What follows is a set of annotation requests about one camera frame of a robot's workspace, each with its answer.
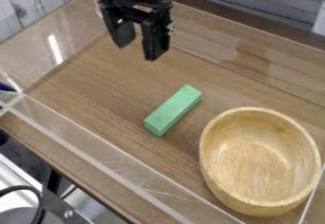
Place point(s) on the green rectangular block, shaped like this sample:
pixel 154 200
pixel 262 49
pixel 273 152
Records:
pixel 174 108

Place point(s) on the brown wooden bowl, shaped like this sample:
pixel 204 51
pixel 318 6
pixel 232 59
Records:
pixel 259 161

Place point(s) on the clear acrylic barrier wall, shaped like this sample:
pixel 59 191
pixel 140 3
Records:
pixel 84 93

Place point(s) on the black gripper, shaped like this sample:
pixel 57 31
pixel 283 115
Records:
pixel 150 13

